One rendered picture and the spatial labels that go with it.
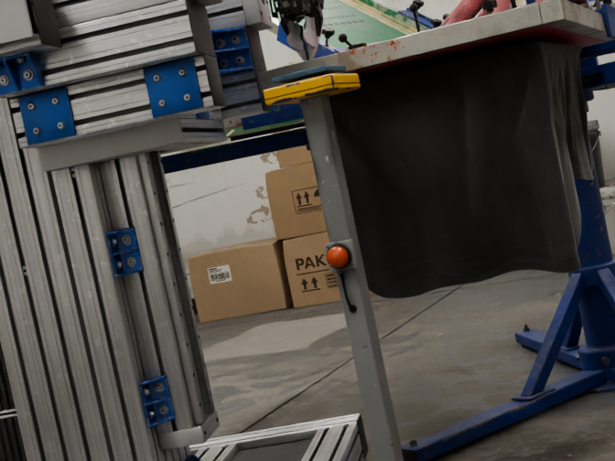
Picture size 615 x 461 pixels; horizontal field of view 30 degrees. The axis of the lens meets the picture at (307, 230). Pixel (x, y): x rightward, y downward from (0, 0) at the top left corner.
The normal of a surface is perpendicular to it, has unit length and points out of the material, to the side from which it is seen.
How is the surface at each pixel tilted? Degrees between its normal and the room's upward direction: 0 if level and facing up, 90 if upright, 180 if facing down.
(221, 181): 90
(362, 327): 90
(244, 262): 88
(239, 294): 91
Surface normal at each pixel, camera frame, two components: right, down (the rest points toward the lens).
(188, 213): -0.38, 0.13
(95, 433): -0.15, 0.08
